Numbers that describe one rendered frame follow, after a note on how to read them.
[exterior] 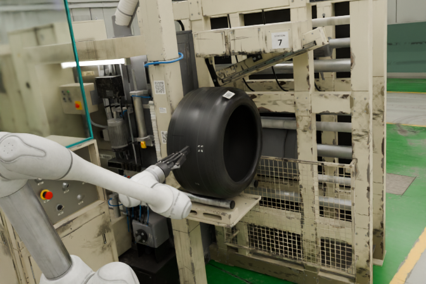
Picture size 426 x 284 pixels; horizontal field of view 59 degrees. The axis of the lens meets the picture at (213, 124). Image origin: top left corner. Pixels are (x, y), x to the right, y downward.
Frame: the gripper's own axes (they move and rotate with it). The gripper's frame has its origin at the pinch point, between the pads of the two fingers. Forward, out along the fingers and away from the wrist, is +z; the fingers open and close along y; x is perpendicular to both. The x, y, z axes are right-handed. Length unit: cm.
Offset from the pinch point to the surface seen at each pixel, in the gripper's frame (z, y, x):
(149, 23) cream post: 34, 33, -57
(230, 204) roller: 13.1, -11.1, 35.8
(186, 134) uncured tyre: 7.3, 2.5, -5.5
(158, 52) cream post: 31, 29, -41
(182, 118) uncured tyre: 12.5, 7.3, -11.8
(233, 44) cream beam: 57, -3, -37
